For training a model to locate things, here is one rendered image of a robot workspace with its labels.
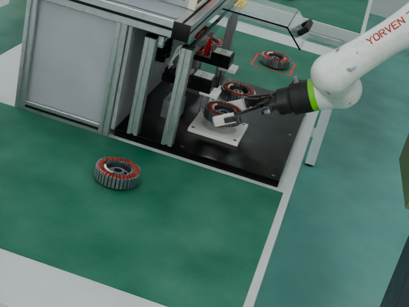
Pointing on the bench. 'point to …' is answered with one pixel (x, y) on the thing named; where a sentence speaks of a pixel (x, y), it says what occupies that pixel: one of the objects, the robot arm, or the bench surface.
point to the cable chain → (164, 52)
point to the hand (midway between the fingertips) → (224, 113)
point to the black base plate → (208, 144)
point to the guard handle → (305, 27)
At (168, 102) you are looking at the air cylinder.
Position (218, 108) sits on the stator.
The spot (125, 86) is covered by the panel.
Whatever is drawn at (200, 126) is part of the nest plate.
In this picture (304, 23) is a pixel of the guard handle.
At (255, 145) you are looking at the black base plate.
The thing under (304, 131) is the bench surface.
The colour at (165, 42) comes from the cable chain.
